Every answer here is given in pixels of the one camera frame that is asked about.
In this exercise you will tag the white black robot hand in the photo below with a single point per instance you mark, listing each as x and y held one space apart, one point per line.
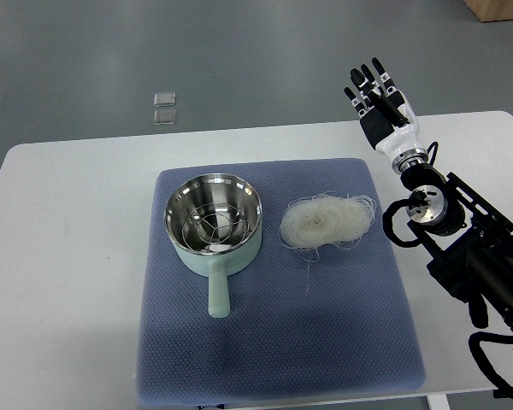
386 117

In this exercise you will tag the white vermicelli nest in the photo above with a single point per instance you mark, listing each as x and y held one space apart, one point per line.
324 220

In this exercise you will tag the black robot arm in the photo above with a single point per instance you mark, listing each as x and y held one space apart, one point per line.
471 245

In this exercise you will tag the mint green steel pot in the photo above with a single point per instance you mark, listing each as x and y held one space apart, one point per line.
216 267

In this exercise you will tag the wooden box corner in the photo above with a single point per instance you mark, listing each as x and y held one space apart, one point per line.
491 10

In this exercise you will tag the blue textured mat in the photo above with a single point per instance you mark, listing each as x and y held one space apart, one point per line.
342 324

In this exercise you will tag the upper clear floor plate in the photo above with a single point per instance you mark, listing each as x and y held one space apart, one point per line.
164 98

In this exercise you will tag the white table leg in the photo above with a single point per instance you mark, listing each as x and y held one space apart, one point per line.
438 402

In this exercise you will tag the wire steaming rack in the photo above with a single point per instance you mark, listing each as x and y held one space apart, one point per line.
214 228

